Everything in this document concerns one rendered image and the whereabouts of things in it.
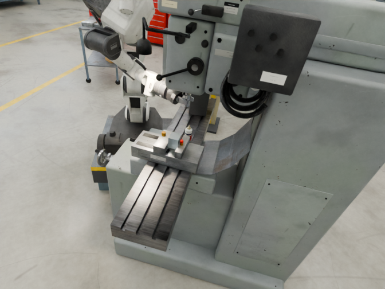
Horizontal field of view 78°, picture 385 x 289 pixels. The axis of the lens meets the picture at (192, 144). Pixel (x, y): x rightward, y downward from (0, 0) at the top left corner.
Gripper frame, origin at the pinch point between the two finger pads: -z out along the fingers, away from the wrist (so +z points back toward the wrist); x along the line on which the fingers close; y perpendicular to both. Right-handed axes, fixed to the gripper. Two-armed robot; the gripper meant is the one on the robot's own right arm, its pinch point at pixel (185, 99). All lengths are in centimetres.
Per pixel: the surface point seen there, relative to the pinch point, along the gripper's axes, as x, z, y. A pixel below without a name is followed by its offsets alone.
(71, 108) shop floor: 61, 220, 126
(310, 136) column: -1, -61, -9
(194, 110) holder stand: 29.1, 10.5, 23.7
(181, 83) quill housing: -9.6, -2.8, -12.7
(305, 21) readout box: -22, -46, -49
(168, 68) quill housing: -11.7, 3.2, -18.2
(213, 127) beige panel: 158, 51, 121
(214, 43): -7.0, -14.5, -32.5
